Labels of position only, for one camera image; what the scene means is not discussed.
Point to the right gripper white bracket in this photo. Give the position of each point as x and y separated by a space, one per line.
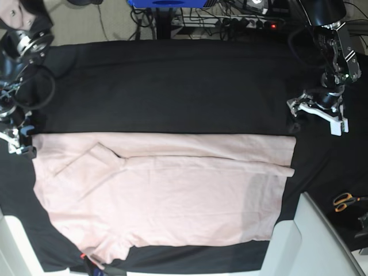
19 138

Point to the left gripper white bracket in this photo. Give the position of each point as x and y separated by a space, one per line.
325 104

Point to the pink T-shirt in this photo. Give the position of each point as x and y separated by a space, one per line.
109 192

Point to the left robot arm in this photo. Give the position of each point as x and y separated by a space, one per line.
325 20

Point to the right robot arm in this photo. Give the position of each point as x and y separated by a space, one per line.
24 45

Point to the white bin left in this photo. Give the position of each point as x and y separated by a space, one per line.
17 255

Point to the white bin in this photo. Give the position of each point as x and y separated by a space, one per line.
308 245
17 255

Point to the white bin right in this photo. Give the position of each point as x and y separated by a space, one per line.
308 245

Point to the red black clamp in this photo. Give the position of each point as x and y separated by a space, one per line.
91 268

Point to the white power strip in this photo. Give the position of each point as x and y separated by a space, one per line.
188 20

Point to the blue plastic box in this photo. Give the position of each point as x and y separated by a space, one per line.
167 3

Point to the orange handled scissors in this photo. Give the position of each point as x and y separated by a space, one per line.
344 200

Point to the black table leg post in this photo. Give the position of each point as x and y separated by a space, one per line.
163 19

